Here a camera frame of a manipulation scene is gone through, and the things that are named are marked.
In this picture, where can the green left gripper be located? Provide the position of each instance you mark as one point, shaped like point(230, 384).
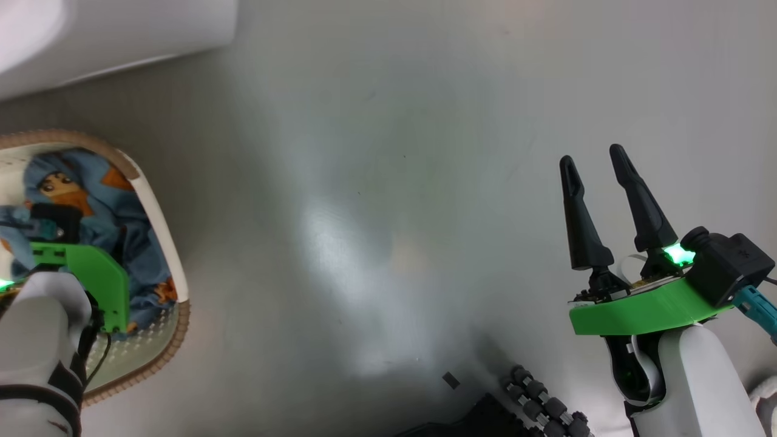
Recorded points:
point(103, 273)

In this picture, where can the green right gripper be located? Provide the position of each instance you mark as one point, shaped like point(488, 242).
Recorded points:
point(643, 306)

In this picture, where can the blue cartoon print garment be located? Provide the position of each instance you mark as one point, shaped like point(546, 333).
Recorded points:
point(103, 200)

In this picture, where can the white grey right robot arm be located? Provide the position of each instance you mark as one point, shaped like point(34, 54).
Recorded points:
point(698, 382)

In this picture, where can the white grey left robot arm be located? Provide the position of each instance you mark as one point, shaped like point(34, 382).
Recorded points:
point(36, 340)

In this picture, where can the black robot base with rollers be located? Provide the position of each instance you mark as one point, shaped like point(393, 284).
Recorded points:
point(534, 403)

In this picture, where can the cream perforated basket brown rim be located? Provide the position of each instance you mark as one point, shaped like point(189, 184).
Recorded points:
point(164, 243)

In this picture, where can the white front-load washing machine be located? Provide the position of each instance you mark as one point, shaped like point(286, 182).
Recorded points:
point(121, 30)

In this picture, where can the small dark square floor scrap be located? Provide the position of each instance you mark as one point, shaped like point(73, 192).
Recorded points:
point(451, 380)

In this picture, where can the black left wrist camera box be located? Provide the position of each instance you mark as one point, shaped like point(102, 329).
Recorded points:
point(57, 221)

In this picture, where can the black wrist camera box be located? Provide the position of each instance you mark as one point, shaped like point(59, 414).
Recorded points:
point(731, 264)
point(57, 221)

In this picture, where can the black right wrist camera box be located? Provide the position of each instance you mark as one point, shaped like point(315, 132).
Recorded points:
point(731, 264)

